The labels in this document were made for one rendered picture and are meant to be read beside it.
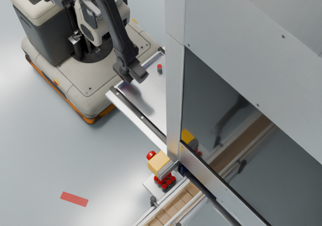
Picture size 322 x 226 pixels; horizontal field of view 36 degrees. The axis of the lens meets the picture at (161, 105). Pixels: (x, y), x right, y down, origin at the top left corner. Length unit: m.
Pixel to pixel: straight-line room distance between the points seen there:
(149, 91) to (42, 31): 0.77
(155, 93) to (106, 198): 0.96
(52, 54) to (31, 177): 0.74
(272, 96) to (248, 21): 0.18
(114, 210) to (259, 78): 1.99
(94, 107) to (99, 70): 0.23
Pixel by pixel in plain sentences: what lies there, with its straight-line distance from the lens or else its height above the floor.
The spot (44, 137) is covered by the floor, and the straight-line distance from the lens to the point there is 3.06.
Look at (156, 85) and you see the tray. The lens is 2.12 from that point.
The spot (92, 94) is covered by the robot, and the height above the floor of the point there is 0.28.
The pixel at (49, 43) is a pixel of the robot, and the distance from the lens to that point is 2.72.
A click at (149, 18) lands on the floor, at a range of 3.39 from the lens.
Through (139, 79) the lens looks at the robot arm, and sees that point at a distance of 1.90.
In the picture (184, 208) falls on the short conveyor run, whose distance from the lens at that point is 1.84.
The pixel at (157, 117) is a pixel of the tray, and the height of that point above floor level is 0.88.
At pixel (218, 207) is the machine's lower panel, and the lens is 1.94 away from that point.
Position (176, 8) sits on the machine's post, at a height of 1.92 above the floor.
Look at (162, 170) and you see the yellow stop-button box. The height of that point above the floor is 1.03.
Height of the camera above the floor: 2.75
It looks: 64 degrees down
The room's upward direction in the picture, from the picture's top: 2 degrees counter-clockwise
